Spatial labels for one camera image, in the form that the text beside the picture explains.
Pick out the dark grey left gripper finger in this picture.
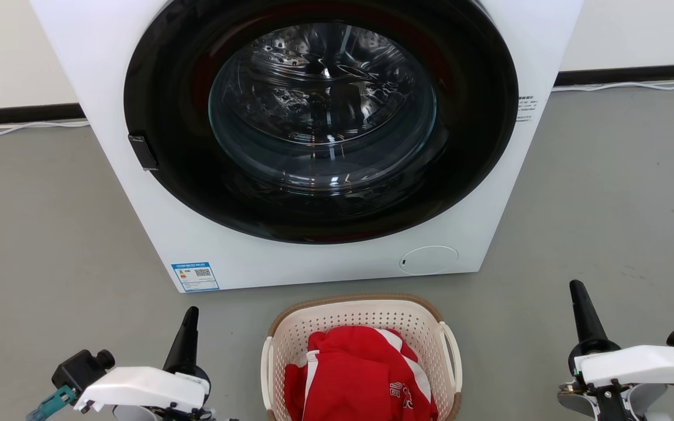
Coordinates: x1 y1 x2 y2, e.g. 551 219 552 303
163 306 201 375

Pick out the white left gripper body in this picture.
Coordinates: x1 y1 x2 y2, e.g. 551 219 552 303
73 364 212 415

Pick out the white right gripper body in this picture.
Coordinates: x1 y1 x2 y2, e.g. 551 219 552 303
567 338 674 391

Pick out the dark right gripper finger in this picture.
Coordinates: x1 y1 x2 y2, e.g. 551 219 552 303
569 279 610 346

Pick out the cream plastic laundry basket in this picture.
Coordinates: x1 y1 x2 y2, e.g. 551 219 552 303
260 294 464 421

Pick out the blue energy label sticker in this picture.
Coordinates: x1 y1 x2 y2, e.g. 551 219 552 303
171 261 221 293

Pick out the round white filter cover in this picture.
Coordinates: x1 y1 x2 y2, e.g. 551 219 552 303
399 245 460 276

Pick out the black round glass washer door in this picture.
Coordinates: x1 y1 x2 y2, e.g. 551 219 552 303
123 0 520 245

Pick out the white front-load washing machine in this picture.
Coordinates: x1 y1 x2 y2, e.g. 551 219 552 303
29 0 585 294

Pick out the red and white garment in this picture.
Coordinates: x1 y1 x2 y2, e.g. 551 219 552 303
284 325 439 421

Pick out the small printed text sticker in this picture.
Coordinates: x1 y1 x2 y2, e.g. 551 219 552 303
516 95 540 124

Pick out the steel washer drum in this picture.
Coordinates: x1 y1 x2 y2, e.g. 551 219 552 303
209 22 438 195

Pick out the teal cable connector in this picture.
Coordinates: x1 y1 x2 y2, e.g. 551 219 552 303
25 385 76 421

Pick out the black washer door handle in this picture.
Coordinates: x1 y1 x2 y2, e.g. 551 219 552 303
128 134 160 172

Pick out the white floor cable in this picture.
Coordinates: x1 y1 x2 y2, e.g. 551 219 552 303
552 78 674 93
0 119 91 137

